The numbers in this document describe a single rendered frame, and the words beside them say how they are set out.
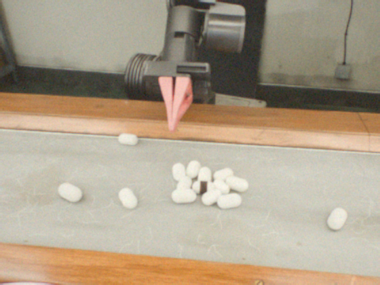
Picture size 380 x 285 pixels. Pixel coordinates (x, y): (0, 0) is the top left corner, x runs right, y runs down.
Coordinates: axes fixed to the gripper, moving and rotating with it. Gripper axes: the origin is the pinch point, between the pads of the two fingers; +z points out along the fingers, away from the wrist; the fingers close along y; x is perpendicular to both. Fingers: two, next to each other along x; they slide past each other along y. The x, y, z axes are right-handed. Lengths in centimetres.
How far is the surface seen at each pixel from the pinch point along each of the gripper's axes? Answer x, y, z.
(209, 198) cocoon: -0.5, 6.5, 10.8
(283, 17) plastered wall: 147, 38, -138
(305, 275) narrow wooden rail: -9.5, 17.9, 20.4
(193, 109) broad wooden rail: 15.4, 1.5, -10.3
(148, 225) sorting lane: -2.4, -1.3, 15.6
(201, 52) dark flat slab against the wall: 164, -11, -122
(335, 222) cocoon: -2.5, 23.2, 13.1
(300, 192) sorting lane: 3.8, 20.0, 7.9
